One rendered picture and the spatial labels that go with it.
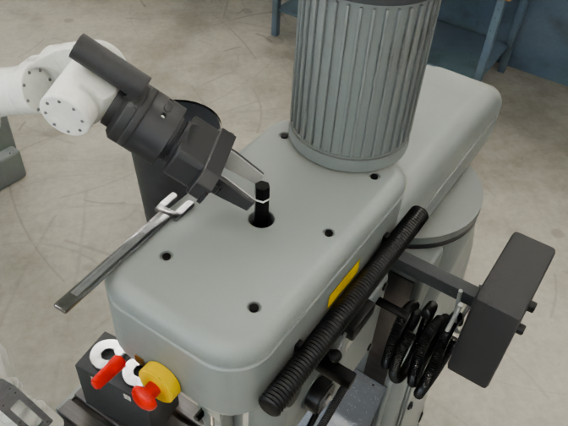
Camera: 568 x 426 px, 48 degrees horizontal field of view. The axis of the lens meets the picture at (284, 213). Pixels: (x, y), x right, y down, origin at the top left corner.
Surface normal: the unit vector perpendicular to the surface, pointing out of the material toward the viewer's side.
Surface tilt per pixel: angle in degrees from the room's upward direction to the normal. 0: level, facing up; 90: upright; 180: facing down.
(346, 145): 90
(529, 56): 90
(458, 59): 0
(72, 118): 98
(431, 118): 0
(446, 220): 0
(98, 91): 33
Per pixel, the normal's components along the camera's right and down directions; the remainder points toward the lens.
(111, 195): 0.05, -0.73
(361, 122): 0.04, 0.69
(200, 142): 0.55, -0.54
